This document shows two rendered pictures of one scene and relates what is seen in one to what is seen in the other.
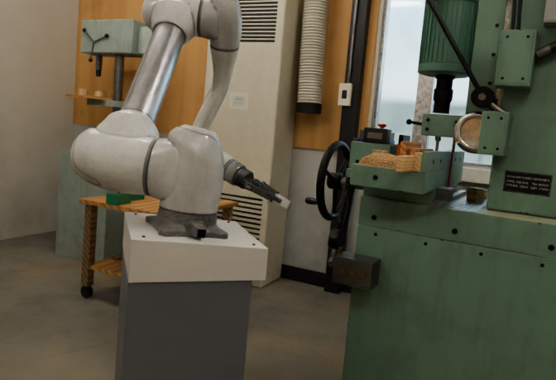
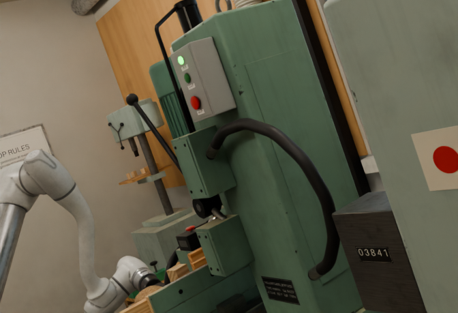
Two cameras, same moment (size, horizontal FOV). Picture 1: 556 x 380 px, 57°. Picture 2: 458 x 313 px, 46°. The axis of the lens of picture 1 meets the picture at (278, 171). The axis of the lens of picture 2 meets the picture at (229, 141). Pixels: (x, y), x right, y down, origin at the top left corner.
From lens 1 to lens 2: 141 cm
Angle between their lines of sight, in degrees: 30
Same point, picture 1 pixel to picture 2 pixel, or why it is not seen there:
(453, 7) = (169, 104)
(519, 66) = (194, 178)
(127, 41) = (134, 125)
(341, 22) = not seen: hidden behind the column
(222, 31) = (44, 188)
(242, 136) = not seen: hidden behind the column
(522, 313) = not seen: outside the picture
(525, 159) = (267, 262)
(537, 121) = (255, 219)
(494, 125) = (206, 244)
